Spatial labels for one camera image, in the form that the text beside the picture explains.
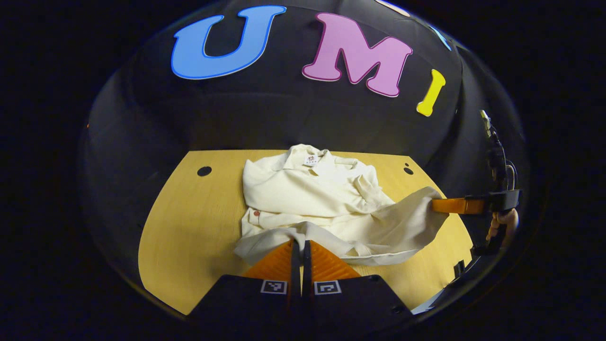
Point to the cream button-up shirt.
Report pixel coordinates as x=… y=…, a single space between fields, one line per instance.
x=303 y=194

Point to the black backdrop cloth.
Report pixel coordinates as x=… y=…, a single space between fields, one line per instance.
x=284 y=113

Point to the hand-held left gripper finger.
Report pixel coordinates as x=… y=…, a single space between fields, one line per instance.
x=296 y=274
x=307 y=274

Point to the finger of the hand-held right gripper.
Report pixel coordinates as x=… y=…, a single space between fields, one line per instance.
x=502 y=200

